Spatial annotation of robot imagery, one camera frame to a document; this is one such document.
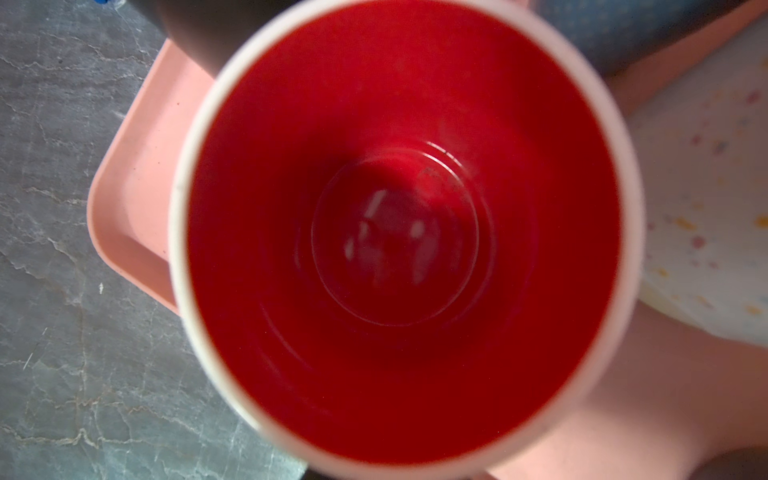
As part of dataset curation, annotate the white mug red inside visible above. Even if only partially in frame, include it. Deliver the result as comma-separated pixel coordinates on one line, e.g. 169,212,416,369
168,1,645,479

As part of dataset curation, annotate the black mug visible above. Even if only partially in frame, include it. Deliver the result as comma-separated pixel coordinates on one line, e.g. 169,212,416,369
128,0,297,77

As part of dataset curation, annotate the white speckled blue mug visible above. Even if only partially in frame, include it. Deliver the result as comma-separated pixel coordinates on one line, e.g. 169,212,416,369
528,0,744,75

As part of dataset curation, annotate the white mug centre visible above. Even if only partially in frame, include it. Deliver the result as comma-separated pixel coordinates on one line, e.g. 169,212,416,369
629,18,767,346

